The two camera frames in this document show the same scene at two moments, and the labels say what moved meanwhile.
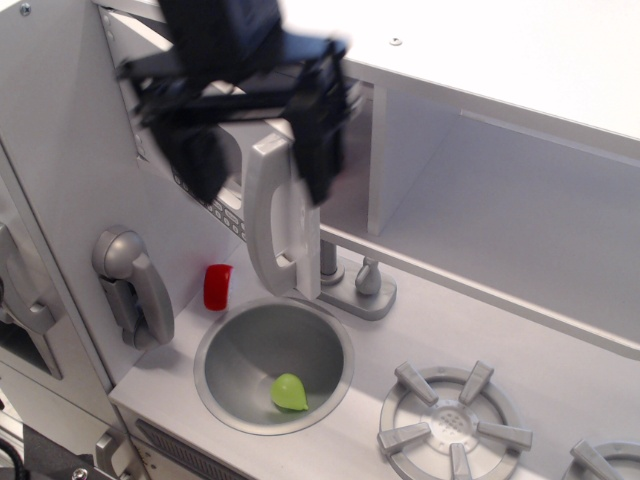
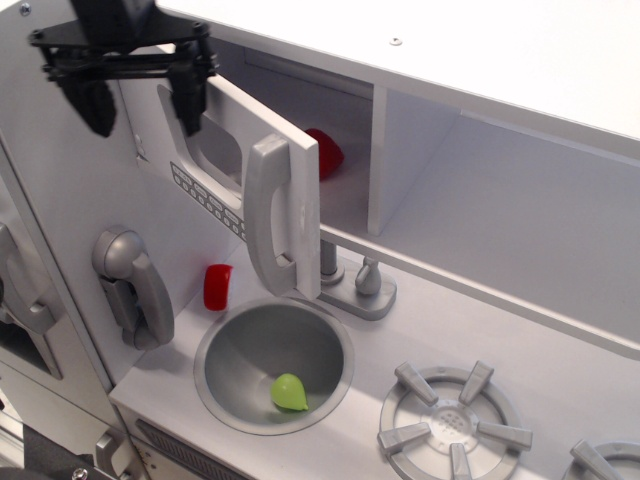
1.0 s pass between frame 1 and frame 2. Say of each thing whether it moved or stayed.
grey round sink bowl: stayed
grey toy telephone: stayed
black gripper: moved
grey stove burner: stayed
